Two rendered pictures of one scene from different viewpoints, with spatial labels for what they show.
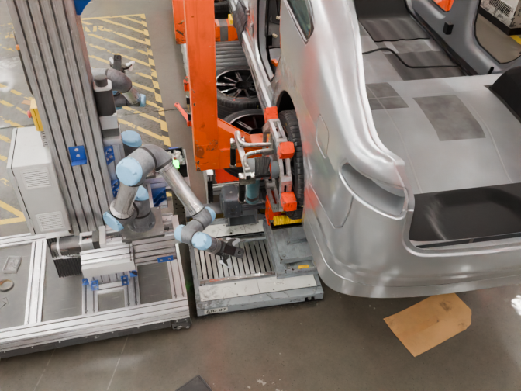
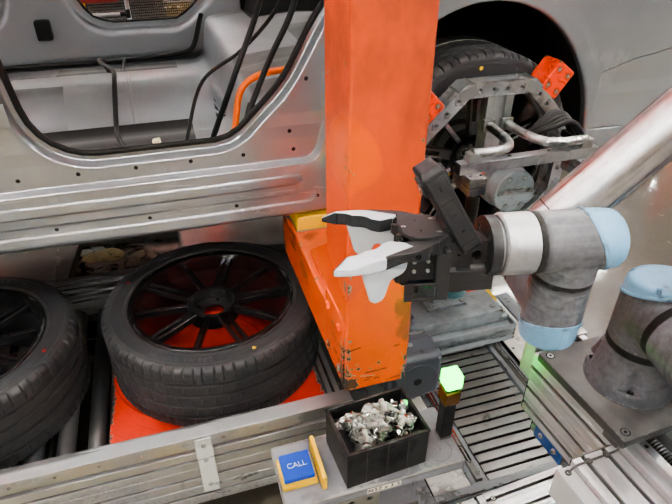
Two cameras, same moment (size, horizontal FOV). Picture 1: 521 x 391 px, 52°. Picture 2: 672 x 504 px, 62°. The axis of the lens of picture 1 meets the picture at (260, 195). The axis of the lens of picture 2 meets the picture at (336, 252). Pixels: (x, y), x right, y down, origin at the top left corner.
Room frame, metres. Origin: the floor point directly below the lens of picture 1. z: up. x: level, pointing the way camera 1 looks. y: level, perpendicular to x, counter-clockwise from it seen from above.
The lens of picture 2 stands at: (3.10, 1.44, 1.57)
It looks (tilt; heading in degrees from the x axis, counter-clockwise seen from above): 33 degrees down; 265
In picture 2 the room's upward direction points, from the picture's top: straight up
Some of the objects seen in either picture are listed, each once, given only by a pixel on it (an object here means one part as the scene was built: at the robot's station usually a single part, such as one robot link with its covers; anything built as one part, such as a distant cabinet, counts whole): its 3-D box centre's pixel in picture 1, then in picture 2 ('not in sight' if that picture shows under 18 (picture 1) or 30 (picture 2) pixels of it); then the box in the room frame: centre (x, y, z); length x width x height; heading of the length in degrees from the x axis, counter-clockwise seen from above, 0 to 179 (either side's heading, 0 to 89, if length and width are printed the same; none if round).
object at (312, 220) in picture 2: not in sight; (312, 212); (3.04, -0.11, 0.71); 0.14 x 0.14 x 0.05; 12
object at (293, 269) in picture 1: (295, 244); (436, 314); (2.55, -0.25, 0.13); 0.50 x 0.36 x 0.10; 12
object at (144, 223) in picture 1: (140, 216); not in sight; (2.03, 0.64, 0.87); 0.15 x 0.15 x 0.10
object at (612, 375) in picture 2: not in sight; (635, 357); (2.50, 0.77, 0.87); 0.15 x 0.15 x 0.10
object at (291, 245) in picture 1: (296, 225); (440, 276); (2.55, -0.25, 0.32); 0.40 x 0.30 x 0.28; 12
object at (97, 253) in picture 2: not in sight; (126, 259); (3.93, -0.94, 0.02); 0.52 x 0.42 x 0.04; 6
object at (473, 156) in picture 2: (253, 134); (483, 128); (2.58, 0.06, 1.03); 0.19 x 0.18 x 0.11; 102
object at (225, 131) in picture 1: (253, 139); (328, 242); (3.00, 0.06, 0.69); 0.52 x 0.17 x 0.35; 102
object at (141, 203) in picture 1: (136, 200); not in sight; (2.02, 0.64, 0.98); 0.13 x 0.12 x 0.14; 150
